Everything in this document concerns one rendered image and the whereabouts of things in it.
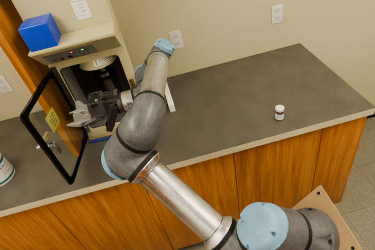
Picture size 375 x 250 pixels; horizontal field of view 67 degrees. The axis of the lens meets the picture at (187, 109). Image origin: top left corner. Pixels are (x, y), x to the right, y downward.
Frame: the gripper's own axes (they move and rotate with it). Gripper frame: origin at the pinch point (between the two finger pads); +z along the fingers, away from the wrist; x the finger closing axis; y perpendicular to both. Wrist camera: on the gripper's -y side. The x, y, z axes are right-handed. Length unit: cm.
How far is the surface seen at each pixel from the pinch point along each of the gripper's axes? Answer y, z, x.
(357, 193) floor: -128, -147, -6
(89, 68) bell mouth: 4.6, -6.2, -28.2
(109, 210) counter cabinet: -59, 7, 1
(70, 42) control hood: 22.9, -7.3, -15.4
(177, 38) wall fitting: -11, -51, -68
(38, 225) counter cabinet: -55, 40, 1
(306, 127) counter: -34, -94, 4
